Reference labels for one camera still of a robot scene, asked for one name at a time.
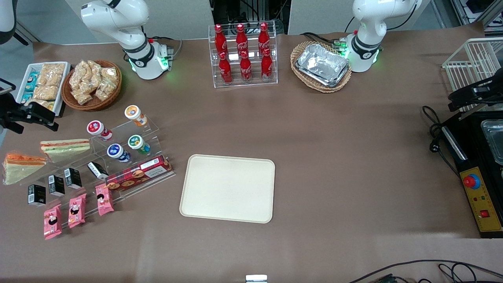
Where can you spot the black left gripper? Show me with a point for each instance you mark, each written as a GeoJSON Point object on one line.
{"type": "Point", "coordinates": [481, 91]}

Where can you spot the red tartan cookie box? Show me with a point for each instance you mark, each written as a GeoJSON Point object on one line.
{"type": "Point", "coordinates": [137, 173]}

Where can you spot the brown wicker snack basket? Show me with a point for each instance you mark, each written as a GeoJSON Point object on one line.
{"type": "Point", "coordinates": [114, 92]}

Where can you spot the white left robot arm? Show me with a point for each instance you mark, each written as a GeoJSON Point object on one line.
{"type": "Point", "coordinates": [367, 39]}

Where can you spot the light wicker container basket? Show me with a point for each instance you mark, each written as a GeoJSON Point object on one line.
{"type": "Point", "coordinates": [322, 89]}

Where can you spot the small black snack box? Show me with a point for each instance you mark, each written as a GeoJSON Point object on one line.
{"type": "Point", "coordinates": [37, 195]}
{"type": "Point", "coordinates": [73, 178]}
{"type": "Point", "coordinates": [56, 185]}
{"type": "Point", "coordinates": [97, 170]}

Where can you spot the aluminium foil container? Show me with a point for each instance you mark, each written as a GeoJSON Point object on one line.
{"type": "Point", "coordinates": [320, 63]}
{"type": "Point", "coordinates": [334, 83]}

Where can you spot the black equipment rack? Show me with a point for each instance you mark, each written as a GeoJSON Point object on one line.
{"type": "Point", "coordinates": [251, 11]}

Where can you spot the red cola bottle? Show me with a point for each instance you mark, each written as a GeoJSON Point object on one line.
{"type": "Point", "coordinates": [241, 41]}
{"type": "Point", "coordinates": [246, 70]}
{"type": "Point", "coordinates": [267, 67]}
{"type": "Point", "coordinates": [221, 41]}
{"type": "Point", "coordinates": [225, 70]}
{"type": "Point", "coordinates": [263, 39]}

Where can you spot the black sealing machine yellow panel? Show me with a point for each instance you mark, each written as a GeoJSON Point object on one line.
{"type": "Point", "coordinates": [481, 204]}

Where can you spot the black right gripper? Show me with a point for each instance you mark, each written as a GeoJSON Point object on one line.
{"type": "Point", "coordinates": [15, 113]}

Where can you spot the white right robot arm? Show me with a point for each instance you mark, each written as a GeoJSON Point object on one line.
{"type": "Point", "coordinates": [133, 43]}

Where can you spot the yogurt cup blue lid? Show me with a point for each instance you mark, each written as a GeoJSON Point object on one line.
{"type": "Point", "coordinates": [115, 151]}

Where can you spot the red emergency stop button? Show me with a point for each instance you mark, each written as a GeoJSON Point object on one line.
{"type": "Point", "coordinates": [471, 181]}

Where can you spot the yogurt cup red lid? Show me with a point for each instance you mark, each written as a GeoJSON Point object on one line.
{"type": "Point", "coordinates": [96, 128]}

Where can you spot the clear acrylic stepped display stand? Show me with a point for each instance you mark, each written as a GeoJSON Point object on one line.
{"type": "Point", "coordinates": [118, 131]}

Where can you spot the yogurt cup green lid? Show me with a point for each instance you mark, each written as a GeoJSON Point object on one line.
{"type": "Point", "coordinates": [136, 142]}

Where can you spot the small yellow snack packet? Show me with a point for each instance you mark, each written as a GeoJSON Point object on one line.
{"type": "Point", "coordinates": [50, 106]}

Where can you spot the yogurt cup orange lid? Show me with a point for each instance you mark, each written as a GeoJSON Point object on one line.
{"type": "Point", "coordinates": [133, 113]}

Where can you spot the cream plastic serving tray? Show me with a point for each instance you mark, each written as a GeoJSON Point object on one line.
{"type": "Point", "coordinates": [228, 188]}

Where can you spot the clear bag of rice crackers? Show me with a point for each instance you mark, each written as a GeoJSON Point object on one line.
{"type": "Point", "coordinates": [46, 93]}
{"type": "Point", "coordinates": [53, 72]}
{"type": "Point", "coordinates": [41, 103]}

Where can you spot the clear acrylic bottle rack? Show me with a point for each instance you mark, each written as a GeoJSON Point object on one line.
{"type": "Point", "coordinates": [253, 83]}

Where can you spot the small blue snack packet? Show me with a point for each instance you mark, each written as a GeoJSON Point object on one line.
{"type": "Point", "coordinates": [31, 81]}
{"type": "Point", "coordinates": [26, 98]}

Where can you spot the clear bag of puffed snacks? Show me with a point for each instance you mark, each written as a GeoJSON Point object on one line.
{"type": "Point", "coordinates": [109, 75]}
{"type": "Point", "coordinates": [78, 76]}
{"type": "Point", "coordinates": [93, 74]}
{"type": "Point", "coordinates": [105, 91]}
{"type": "Point", "coordinates": [81, 97]}

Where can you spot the wrapped sandwich green red filling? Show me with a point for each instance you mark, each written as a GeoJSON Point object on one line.
{"type": "Point", "coordinates": [65, 148]}

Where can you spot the pink snack packet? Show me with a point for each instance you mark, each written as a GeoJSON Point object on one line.
{"type": "Point", "coordinates": [77, 211]}
{"type": "Point", "coordinates": [104, 199]}
{"type": "Point", "coordinates": [52, 222]}

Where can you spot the metal tray in machine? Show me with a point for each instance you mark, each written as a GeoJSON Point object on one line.
{"type": "Point", "coordinates": [495, 139]}

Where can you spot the white rectangular snack dish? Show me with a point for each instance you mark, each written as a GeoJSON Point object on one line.
{"type": "Point", "coordinates": [65, 78]}

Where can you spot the sandwich orange filling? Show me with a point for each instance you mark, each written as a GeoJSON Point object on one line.
{"type": "Point", "coordinates": [21, 167]}

